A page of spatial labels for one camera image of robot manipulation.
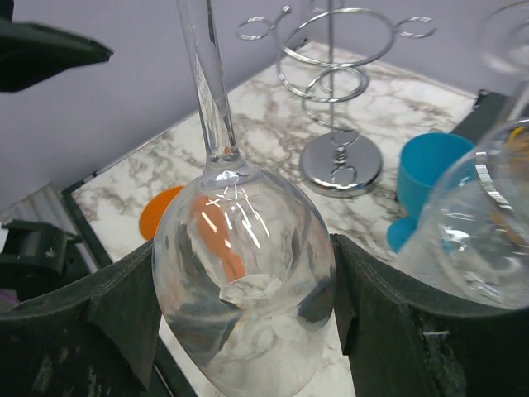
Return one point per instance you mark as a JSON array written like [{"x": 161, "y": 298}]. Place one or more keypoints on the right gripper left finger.
[{"x": 94, "y": 337}]

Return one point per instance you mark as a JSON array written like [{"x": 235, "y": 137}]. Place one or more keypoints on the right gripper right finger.
[{"x": 406, "y": 338}]

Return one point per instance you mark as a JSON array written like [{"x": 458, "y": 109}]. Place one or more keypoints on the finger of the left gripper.
[{"x": 32, "y": 53}]

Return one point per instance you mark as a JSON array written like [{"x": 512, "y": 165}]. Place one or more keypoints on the orange plastic goblet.
[{"x": 211, "y": 225}]

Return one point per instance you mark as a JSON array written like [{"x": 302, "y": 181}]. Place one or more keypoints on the clear stemmed glass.
[{"x": 472, "y": 239}]

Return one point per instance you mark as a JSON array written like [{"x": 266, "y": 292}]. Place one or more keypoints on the blue plastic goblet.
[{"x": 423, "y": 160}]

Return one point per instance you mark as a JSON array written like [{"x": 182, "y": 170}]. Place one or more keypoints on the dark grey tool tray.
[{"x": 492, "y": 109}]

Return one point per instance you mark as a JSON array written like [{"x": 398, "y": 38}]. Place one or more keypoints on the round ring chrome glass rack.
[{"x": 341, "y": 163}]

